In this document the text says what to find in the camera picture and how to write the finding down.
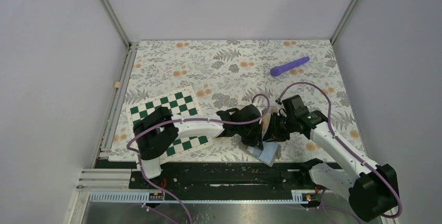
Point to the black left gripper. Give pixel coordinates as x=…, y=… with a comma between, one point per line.
x=256, y=140

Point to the floral patterned table mat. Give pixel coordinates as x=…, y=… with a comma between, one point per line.
x=227, y=74

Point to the purple cylindrical tool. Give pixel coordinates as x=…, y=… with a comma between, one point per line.
x=278, y=70

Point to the green white chessboard mat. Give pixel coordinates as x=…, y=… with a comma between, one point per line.
x=179, y=102

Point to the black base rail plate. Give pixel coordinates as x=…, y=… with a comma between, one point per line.
x=221, y=182

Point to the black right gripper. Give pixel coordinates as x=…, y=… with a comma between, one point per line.
x=273, y=133

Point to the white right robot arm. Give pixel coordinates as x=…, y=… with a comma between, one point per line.
x=370, y=188

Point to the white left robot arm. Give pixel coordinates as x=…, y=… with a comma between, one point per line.
x=158, y=130

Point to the grey card holder wallet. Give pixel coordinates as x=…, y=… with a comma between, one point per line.
x=268, y=155

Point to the clear acrylic card box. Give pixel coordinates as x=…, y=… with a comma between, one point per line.
x=266, y=119

